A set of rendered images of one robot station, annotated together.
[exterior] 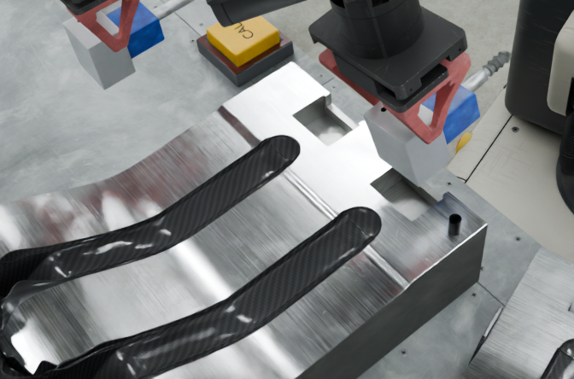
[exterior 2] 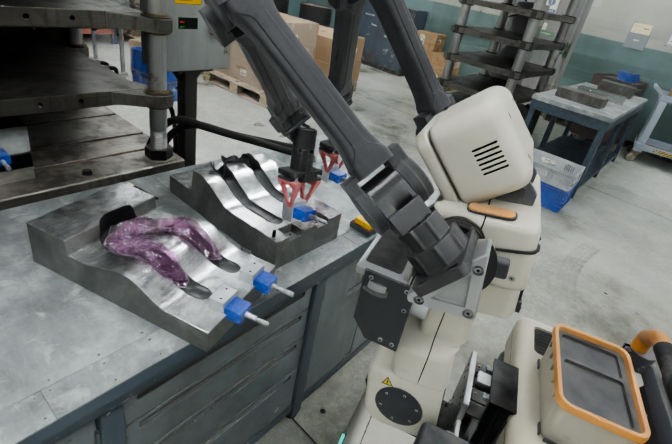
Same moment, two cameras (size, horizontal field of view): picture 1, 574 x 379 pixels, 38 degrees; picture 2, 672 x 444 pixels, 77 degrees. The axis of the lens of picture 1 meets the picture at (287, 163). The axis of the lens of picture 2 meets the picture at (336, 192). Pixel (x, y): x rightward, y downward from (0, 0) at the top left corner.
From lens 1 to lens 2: 1.03 m
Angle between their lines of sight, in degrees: 55
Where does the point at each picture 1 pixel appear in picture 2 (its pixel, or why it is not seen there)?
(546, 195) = not seen: outside the picture
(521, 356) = (235, 256)
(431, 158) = (287, 213)
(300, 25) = not seen: hidden behind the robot
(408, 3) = (297, 157)
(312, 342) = (237, 213)
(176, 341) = (237, 189)
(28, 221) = (270, 166)
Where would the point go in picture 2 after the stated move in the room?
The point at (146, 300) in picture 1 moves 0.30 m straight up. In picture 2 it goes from (249, 185) to (257, 87)
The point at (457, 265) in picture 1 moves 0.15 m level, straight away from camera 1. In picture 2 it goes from (267, 246) to (323, 255)
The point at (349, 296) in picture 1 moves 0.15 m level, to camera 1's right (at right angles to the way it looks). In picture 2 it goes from (251, 218) to (260, 251)
